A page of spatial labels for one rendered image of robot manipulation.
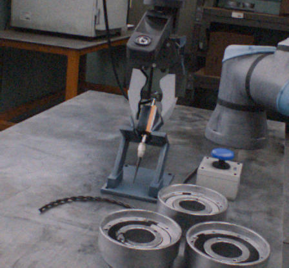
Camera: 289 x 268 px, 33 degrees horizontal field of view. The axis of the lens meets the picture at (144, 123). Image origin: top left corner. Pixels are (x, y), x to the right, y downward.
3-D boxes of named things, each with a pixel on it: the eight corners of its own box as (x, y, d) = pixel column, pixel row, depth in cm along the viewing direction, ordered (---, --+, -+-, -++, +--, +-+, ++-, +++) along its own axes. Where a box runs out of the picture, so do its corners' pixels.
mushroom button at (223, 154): (229, 182, 84) (233, 155, 82) (206, 178, 85) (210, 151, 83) (231, 174, 87) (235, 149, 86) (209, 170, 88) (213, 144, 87)
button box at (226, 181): (235, 201, 83) (239, 174, 81) (194, 192, 84) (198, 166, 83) (239, 184, 90) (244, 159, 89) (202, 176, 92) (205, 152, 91)
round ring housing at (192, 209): (233, 241, 69) (237, 216, 68) (160, 239, 68) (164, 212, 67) (214, 208, 79) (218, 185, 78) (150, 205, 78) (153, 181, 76)
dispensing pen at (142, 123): (122, 177, 79) (146, 85, 85) (127, 183, 83) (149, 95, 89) (135, 180, 79) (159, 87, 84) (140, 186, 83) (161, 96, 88)
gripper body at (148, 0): (184, 68, 88) (192, 0, 85) (175, 75, 80) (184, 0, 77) (143, 62, 90) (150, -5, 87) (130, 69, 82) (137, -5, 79)
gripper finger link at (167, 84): (184, 117, 89) (181, 67, 87) (178, 125, 83) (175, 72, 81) (167, 118, 90) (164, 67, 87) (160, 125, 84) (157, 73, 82)
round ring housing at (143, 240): (159, 288, 57) (162, 258, 55) (81, 261, 60) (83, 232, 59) (188, 249, 66) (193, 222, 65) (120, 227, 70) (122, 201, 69)
